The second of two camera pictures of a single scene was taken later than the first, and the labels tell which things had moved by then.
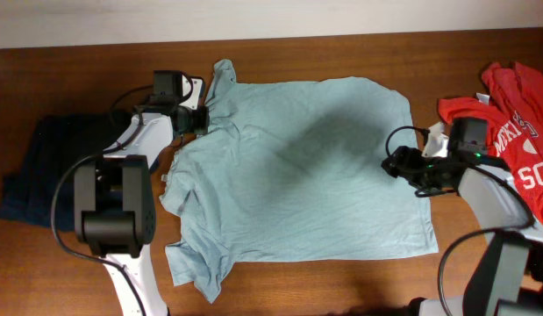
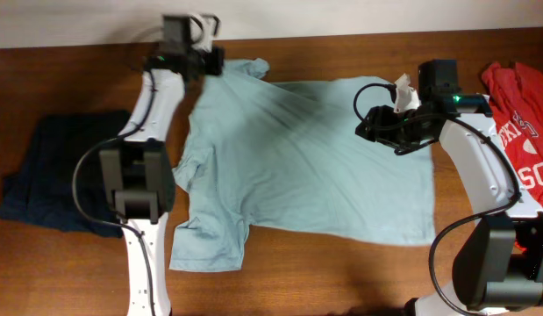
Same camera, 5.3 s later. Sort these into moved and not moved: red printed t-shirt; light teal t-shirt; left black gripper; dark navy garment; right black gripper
Moved: left black gripper; light teal t-shirt; right black gripper
Not moved: red printed t-shirt; dark navy garment
